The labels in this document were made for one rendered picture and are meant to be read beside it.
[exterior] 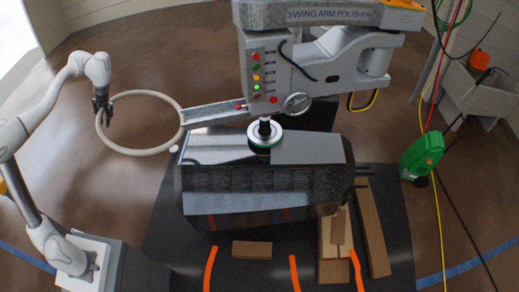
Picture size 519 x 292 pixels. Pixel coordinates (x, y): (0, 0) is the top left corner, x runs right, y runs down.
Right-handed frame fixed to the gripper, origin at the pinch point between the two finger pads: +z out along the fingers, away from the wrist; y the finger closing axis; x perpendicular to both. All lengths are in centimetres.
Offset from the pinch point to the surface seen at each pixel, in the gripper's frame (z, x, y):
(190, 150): 17, 10, 53
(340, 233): 36, -21, 170
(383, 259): 36, -45, 212
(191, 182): 25, -8, 57
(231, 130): 6, 26, 75
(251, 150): 3, 8, 88
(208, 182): 21, -8, 67
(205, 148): 13, 11, 61
